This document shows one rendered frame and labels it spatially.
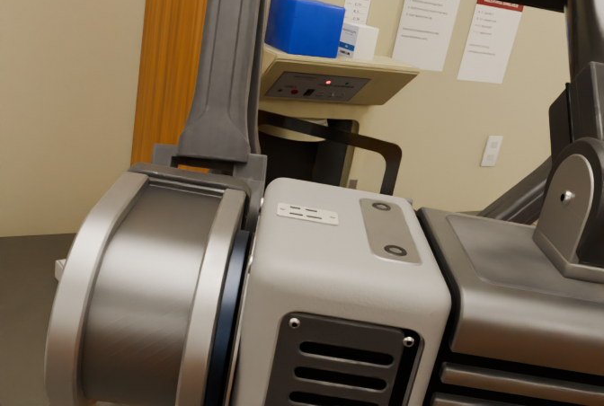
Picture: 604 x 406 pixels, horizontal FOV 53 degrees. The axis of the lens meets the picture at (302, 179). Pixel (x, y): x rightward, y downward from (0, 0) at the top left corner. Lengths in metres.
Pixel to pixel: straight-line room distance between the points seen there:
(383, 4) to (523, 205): 0.54
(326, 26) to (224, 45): 0.54
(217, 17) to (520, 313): 0.39
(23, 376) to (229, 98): 0.73
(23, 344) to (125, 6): 0.77
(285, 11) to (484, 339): 0.85
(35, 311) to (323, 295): 1.07
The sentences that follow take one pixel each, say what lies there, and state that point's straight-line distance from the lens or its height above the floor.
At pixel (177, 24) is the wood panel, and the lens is 1.27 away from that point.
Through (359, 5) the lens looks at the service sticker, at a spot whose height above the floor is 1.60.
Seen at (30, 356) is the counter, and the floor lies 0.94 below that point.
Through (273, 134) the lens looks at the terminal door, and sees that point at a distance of 1.15.
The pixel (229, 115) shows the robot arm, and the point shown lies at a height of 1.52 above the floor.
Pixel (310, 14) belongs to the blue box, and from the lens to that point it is 1.07.
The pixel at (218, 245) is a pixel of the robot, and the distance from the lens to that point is 0.33.
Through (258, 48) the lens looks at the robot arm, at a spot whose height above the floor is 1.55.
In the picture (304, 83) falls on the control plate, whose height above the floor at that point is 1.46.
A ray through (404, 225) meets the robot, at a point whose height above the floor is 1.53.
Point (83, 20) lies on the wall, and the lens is 1.50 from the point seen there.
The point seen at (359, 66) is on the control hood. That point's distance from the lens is 1.14.
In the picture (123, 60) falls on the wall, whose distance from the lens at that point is 1.54.
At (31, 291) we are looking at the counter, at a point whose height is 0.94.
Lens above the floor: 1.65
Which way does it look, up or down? 19 degrees down
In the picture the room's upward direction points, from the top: 11 degrees clockwise
